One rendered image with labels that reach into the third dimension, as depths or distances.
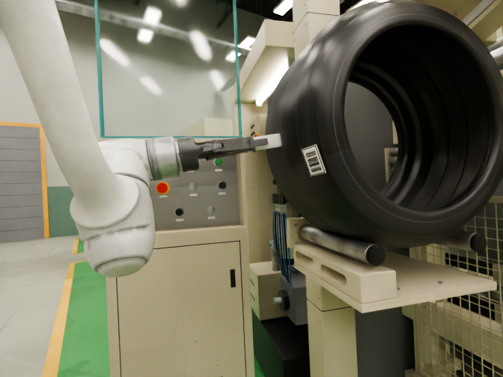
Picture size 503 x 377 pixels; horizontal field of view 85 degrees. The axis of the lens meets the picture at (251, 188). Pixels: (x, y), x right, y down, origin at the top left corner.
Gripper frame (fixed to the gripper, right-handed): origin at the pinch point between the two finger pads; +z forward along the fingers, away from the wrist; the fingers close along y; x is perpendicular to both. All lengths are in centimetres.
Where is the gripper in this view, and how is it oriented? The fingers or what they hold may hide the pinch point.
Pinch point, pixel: (266, 142)
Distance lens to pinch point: 65.8
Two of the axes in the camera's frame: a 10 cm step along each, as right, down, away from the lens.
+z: 9.5, -1.8, 2.4
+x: 1.8, 9.8, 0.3
